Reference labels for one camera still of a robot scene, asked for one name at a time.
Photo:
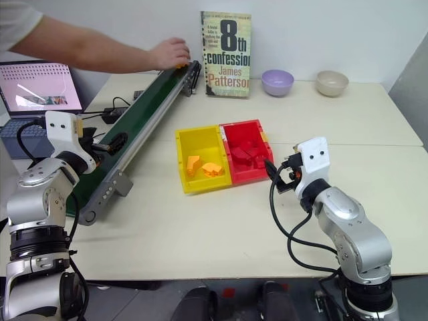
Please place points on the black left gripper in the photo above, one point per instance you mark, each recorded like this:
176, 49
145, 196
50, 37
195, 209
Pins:
91, 144

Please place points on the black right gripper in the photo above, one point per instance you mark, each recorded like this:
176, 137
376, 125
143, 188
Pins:
290, 170

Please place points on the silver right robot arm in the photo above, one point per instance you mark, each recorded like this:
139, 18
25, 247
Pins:
347, 217

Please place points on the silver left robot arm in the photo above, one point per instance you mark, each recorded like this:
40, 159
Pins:
36, 187

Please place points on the person's bare forearm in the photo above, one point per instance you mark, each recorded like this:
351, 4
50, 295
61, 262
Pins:
87, 50

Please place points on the person's bare hand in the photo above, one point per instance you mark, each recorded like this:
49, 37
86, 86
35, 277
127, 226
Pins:
171, 53

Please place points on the red block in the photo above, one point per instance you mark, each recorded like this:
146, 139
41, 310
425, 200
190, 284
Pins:
254, 148
259, 164
239, 156

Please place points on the black power adapter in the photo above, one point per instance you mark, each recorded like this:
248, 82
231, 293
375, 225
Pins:
112, 115

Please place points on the small dark grey box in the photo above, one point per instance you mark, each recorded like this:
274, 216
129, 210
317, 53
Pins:
138, 95

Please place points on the red plastic bin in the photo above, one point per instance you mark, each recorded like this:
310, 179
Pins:
240, 132

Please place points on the orange block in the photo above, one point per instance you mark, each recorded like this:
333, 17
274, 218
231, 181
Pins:
212, 169
192, 165

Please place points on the yellow plastic bin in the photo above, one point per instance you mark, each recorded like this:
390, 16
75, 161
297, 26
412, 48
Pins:
200, 142

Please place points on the open laptop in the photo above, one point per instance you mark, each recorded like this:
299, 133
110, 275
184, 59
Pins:
40, 87

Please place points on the purple bowl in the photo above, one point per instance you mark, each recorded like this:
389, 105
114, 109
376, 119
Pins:
277, 82

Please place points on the beige bowl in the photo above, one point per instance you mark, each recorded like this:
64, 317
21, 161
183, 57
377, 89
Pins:
332, 83

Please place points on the dark rounded shape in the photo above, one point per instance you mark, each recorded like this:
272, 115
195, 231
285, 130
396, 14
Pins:
197, 304
275, 301

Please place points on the white shirt sleeve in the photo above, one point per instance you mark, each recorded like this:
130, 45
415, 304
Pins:
15, 21

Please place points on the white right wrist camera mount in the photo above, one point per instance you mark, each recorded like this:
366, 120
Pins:
314, 157

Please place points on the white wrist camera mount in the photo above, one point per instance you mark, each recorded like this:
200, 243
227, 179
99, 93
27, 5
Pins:
61, 128
314, 157

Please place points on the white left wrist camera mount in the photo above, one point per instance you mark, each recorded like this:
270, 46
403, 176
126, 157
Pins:
61, 128

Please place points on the green conveyor belt, silver frame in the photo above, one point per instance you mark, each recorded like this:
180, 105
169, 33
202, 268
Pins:
150, 97

